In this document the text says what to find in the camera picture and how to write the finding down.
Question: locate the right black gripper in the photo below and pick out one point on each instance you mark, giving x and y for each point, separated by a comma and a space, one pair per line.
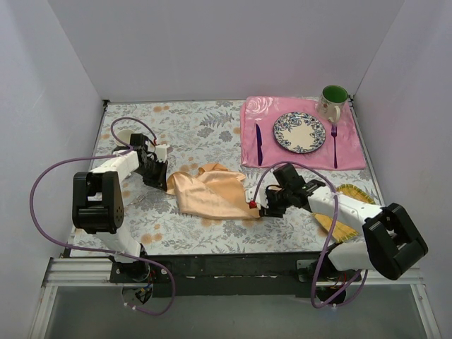
270, 205

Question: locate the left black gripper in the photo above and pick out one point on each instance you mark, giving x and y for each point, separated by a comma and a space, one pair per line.
157, 175

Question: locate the orange satin napkin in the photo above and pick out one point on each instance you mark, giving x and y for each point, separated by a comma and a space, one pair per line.
215, 193

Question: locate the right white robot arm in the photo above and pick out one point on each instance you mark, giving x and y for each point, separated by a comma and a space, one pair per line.
392, 244

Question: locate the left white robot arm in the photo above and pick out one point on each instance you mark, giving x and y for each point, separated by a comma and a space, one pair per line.
98, 207

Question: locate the grey mug white inside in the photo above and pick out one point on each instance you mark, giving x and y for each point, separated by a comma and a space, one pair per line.
123, 137

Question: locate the floral mug green inside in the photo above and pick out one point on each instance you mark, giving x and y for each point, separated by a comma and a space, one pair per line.
331, 103

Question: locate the silver fork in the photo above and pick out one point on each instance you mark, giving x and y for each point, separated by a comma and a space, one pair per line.
137, 200

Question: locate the purple knife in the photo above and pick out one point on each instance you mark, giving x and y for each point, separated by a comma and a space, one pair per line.
259, 145

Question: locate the yellow bamboo mat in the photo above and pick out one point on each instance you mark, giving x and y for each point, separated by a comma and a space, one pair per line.
343, 232

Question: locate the blue floral plate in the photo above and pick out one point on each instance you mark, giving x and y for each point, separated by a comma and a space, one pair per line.
299, 132

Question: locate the pink floral placemat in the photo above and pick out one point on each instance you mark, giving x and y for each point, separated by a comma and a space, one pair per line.
264, 111

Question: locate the purple fork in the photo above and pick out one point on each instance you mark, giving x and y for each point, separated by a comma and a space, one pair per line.
334, 133

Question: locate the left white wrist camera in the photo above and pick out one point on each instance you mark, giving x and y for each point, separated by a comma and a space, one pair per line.
162, 151

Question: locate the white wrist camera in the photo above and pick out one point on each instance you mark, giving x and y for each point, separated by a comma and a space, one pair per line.
162, 151
254, 198

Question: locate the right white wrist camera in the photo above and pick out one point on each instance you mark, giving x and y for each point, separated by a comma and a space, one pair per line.
254, 198

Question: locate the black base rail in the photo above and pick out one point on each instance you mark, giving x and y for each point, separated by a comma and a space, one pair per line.
240, 274

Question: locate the aluminium frame rail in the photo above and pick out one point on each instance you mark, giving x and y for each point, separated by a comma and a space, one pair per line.
77, 272

